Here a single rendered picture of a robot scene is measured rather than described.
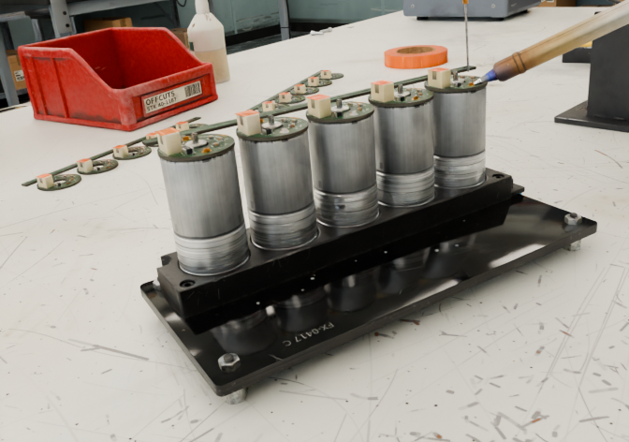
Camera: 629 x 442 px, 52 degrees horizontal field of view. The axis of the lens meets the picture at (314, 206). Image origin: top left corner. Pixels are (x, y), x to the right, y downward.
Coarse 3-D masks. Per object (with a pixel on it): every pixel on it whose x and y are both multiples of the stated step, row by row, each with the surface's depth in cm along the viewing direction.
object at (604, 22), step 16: (592, 16) 23; (608, 16) 23; (624, 16) 23; (560, 32) 24; (576, 32) 23; (592, 32) 23; (608, 32) 23; (528, 48) 24; (544, 48) 24; (560, 48) 24; (496, 64) 25; (512, 64) 24; (528, 64) 24
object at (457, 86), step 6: (462, 78) 26; (468, 78) 26; (474, 78) 26; (426, 84) 26; (456, 84) 25; (462, 84) 25; (468, 84) 25; (480, 84) 25; (486, 84) 25; (432, 90) 25; (438, 90) 25; (444, 90) 25; (450, 90) 25; (456, 90) 25; (462, 90) 25; (468, 90) 25
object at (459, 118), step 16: (448, 96) 25; (464, 96) 25; (480, 96) 25; (448, 112) 25; (464, 112) 25; (480, 112) 26; (448, 128) 26; (464, 128) 26; (480, 128) 26; (448, 144) 26; (464, 144) 26; (480, 144) 26; (448, 160) 26; (464, 160) 26; (480, 160) 26; (448, 176) 26; (464, 176) 26; (480, 176) 27
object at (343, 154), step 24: (360, 120) 23; (312, 144) 23; (336, 144) 23; (360, 144) 23; (312, 168) 24; (336, 168) 23; (360, 168) 23; (336, 192) 24; (360, 192) 24; (336, 216) 24; (360, 216) 24
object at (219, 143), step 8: (200, 136) 22; (208, 136) 22; (216, 136) 22; (224, 136) 22; (184, 144) 21; (208, 144) 21; (216, 144) 21; (224, 144) 21; (232, 144) 21; (160, 152) 21; (184, 152) 20; (192, 152) 20; (200, 152) 20; (216, 152) 20; (224, 152) 20; (168, 160) 20; (176, 160) 20; (184, 160) 20; (192, 160) 20
